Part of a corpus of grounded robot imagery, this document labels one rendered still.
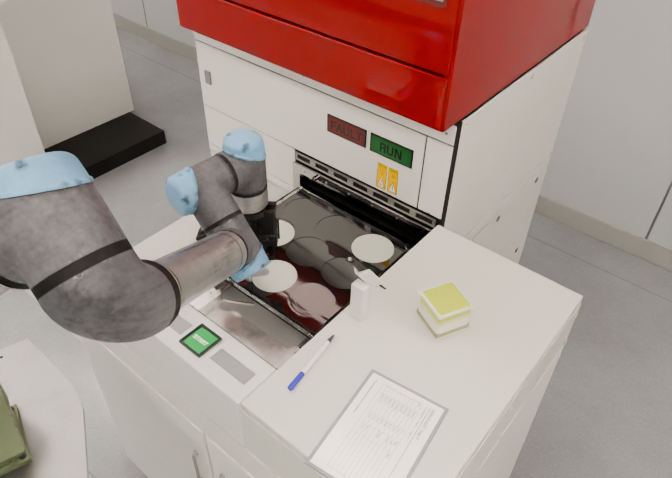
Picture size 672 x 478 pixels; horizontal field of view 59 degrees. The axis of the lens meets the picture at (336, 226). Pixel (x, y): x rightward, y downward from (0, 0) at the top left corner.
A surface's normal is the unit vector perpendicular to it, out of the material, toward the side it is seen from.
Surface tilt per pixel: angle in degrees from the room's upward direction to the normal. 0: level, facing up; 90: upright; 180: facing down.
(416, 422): 0
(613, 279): 0
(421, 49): 90
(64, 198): 44
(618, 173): 90
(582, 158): 90
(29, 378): 0
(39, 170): 40
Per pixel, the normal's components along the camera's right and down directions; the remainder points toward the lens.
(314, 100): -0.64, 0.48
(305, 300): 0.02, -0.77
